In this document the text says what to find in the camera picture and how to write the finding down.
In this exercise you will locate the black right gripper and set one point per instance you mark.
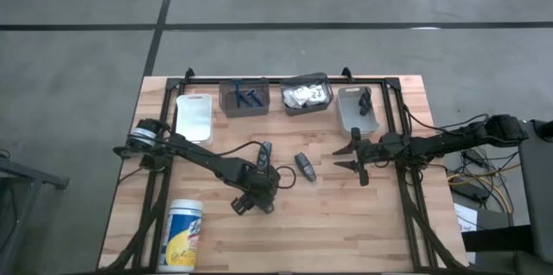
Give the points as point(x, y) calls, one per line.
point(371, 154)

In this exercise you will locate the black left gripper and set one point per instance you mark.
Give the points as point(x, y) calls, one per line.
point(255, 182)

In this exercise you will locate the dark blue disposable razor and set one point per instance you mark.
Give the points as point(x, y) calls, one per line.
point(247, 101)
point(237, 93)
point(256, 97)

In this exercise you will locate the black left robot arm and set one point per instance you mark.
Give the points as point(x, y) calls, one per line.
point(203, 158)

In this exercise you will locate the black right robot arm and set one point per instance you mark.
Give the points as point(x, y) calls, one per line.
point(453, 136)

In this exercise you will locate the light grey plastic bin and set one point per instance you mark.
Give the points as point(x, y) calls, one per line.
point(350, 115)

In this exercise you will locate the smoked transparent rectangular bin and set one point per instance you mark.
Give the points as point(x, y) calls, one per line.
point(229, 110)

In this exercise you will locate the smoked transparent tilted bin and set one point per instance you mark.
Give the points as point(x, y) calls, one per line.
point(287, 110)

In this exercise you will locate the disinfecting wipes canister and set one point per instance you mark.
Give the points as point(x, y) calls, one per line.
point(181, 236)

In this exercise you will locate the white plastic bin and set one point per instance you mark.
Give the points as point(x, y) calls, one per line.
point(194, 113)

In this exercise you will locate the black power adapter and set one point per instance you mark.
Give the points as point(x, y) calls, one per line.
point(468, 190)

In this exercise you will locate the white paper sheet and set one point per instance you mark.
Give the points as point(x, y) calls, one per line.
point(466, 219)

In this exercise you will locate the dark grey cabinet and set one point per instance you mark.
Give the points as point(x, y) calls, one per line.
point(538, 188)

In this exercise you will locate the grey metal furniture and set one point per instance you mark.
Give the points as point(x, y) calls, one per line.
point(26, 173)

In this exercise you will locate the black metal table frame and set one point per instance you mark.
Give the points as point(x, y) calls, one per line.
point(207, 80)

